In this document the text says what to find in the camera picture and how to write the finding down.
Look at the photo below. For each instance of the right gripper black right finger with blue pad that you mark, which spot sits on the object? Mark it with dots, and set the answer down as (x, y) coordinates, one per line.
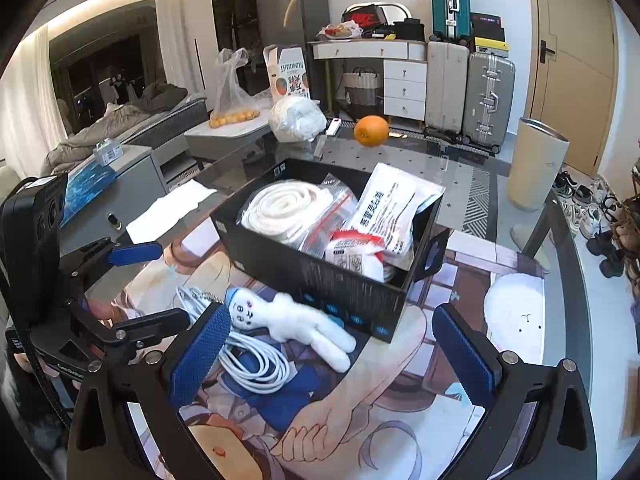
(559, 442)

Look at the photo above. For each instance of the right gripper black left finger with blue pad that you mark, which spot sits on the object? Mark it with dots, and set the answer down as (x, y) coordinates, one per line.
(103, 441)

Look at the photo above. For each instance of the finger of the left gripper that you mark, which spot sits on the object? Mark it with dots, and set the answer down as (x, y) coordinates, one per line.
(126, 255)
(115, 330)

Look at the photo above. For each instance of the white plush doll keychain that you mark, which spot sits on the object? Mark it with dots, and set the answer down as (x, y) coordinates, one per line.
(286, 319)

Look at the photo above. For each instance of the white towel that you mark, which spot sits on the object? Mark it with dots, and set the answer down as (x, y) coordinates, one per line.
(285, 211)

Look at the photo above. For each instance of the black storage box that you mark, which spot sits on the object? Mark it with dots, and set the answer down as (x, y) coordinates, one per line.
(370, 306)

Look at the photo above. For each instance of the clear zip bag red seal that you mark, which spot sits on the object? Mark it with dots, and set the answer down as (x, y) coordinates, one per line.
(341, 208)

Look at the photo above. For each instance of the red white zip snack bag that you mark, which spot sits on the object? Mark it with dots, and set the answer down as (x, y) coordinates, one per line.
(357, 252)

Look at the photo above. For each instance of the silver medicine pouch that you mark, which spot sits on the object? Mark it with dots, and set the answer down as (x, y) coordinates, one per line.
(386, 209)

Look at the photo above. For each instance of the grey side cabinet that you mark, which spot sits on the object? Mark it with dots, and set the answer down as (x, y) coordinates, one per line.
(139, 183)

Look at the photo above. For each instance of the printed anime cloth mat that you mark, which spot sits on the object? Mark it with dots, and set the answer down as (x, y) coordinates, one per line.
(399, 412)

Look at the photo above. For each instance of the bed with grey bedding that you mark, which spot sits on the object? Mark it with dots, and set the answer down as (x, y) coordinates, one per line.
(162, 113)

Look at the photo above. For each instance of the clear bag of small oranges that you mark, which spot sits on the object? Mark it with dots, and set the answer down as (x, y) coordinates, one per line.
(231, 103)

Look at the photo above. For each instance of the white crumpled plastic bag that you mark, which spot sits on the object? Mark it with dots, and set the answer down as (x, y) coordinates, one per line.
(296, 119)

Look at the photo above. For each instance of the shoe rack with shoes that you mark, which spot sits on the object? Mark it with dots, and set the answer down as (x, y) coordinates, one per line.
(626, 234)

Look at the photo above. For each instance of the white carton with print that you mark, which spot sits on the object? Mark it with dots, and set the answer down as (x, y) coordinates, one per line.
(286, 70)

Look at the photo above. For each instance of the white remote control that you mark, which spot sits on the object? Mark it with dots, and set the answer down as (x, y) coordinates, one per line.
(333, 127)

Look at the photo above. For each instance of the orange fruit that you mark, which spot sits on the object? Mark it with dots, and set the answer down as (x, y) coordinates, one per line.
(371, 131)

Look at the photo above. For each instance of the beige cylindrical trash bin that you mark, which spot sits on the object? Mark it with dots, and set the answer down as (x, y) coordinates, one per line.
(538, 156)

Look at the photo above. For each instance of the dark grey refrigerator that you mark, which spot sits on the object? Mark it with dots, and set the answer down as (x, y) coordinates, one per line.
(296, 23)

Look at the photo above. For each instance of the white dresser with drawers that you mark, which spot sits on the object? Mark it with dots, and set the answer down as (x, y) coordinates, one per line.
(399, 66)

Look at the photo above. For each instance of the silver ribbed suitcase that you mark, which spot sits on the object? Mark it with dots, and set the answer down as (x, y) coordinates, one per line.
(488, 101)

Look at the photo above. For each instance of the light grey suitcase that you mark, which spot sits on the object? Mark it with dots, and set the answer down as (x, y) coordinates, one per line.
(447, 69)

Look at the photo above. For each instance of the wooden door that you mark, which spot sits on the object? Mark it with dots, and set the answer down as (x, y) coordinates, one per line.
(572, 85)

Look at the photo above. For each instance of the teal suitcase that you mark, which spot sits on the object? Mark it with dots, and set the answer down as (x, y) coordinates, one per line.
(451, 21)

